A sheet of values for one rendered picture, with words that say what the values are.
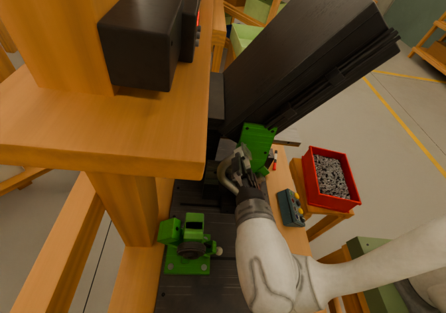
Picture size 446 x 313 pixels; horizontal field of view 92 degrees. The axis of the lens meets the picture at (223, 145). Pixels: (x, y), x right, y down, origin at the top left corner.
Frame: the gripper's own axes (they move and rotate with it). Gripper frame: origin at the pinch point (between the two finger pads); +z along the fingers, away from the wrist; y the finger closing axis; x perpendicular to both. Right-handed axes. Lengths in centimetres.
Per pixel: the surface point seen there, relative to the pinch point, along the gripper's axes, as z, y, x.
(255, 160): 5.9, -8.3, -1.5
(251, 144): 5.8, -1.4, -4.0
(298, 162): 42, -54, -12
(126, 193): -21.3, 22.8, 18.2
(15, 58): 239, 132, 215
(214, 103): 18.9, 14.0, 0.2
